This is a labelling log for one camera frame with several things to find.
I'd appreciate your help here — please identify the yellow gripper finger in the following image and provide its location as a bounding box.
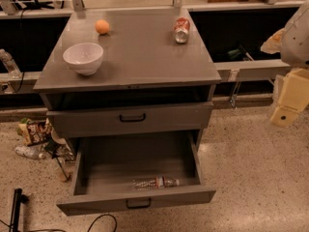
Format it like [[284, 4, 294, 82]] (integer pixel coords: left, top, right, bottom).
[[260, 28, 285, 54], [270, 69, 309, 128]]

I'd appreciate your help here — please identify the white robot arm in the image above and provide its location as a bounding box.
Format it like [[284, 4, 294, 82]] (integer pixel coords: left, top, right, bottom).
[[261, 1, 309, 128]]

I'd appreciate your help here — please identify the grey drawer cabinet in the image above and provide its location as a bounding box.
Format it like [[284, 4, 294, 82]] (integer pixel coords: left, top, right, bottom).
[[32, 7, 222, 147]]

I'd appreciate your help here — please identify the closed grey upper drawer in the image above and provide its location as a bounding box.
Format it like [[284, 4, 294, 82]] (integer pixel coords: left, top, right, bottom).
[[47, 101, 213, 138]]

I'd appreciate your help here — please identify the open grey lower drawer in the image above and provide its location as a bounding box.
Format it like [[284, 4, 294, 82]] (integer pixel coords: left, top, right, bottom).
[[57, 130, 215, 216]]

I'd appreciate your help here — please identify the plastic bottle on floor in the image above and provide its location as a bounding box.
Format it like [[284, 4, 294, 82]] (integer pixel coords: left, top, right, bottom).
[[14, 146, 45, 160]]

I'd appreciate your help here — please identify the red soda can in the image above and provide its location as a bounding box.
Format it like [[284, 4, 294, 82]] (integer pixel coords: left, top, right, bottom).
[[173, 17, 190, 44]]

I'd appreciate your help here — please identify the orange fruit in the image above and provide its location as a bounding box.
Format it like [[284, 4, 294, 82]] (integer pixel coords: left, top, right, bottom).
[[95, 19, 110, 35]]

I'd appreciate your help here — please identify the white ceramic bowl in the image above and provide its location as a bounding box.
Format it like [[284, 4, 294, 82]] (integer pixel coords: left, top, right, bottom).
[[63, 43, 103, 75]]

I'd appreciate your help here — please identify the snack chip bag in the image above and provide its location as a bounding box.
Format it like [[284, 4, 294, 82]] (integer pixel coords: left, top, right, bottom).
[[17, 118, 52, 146]]

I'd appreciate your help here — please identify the black stand on floor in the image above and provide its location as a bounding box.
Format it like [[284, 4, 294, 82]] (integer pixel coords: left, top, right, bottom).
[[9, 188, 29, 232]]

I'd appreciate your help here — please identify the black floor cable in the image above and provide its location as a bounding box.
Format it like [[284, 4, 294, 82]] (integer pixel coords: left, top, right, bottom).
[[0, 214, 118, 232]]

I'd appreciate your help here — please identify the clear bottle on left rail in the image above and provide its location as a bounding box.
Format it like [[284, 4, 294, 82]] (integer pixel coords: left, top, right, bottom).
[[0, 49, 22, 79]]

